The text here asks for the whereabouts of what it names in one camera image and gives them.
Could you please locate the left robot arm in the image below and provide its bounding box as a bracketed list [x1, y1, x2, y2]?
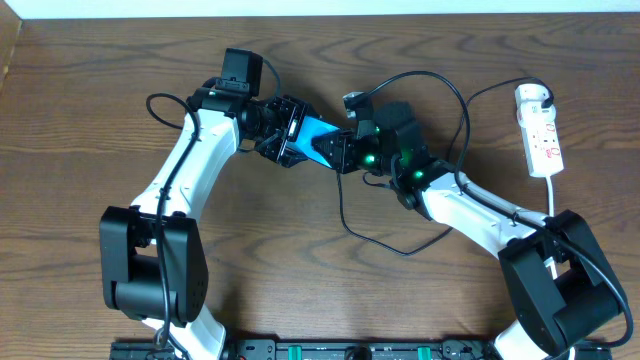
[99, 87, 322, 359]

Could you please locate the black USB charging cable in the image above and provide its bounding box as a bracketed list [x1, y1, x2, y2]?
[335, 76, 555, 257]

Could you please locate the cardboard box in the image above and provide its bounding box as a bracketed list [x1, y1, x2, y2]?
[0, 0, 23, 87]

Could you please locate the black mounting rail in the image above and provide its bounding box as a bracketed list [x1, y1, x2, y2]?
[109, 338, 612, 360]

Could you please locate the white USB charger plug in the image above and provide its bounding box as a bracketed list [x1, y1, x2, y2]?
[514, 83, 556, 128]

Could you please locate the blue Samsung Galaxy smartphone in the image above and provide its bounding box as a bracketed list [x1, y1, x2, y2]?
[288, 115, 338, 168]

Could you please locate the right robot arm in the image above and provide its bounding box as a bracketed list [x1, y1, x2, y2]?
[299, 102, 633, 359]

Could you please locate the white power strip cord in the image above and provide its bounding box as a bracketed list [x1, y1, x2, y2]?
[544, 174, 560, 281]

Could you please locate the white power strip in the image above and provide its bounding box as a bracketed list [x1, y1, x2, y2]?
[517, 109, 564, 178]

